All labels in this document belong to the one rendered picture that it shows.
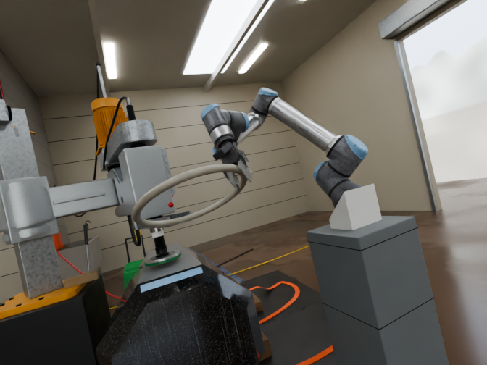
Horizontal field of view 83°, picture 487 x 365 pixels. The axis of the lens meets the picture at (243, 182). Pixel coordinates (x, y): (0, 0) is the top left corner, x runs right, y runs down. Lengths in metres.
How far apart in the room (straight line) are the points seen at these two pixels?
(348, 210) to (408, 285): 0.45
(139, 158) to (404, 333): 1.63
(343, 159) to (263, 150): 6.39
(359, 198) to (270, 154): 6.53
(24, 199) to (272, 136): 6.76
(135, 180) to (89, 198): 0.71
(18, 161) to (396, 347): 2.45
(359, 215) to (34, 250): 2.04
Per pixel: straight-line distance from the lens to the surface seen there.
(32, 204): 2.25
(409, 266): 1.63
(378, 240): 1.46
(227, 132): 1.10
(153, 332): 1.55
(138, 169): 1.68
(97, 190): 2.32
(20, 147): 2.40
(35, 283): 2.34
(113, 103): 2.47
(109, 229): 6.88
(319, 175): 1.65
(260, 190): 7.67
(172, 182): 0.93
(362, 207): 1.56
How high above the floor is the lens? 1.20
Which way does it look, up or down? 1 degrees up
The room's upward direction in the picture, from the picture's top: 13 degrees counter-clockwise
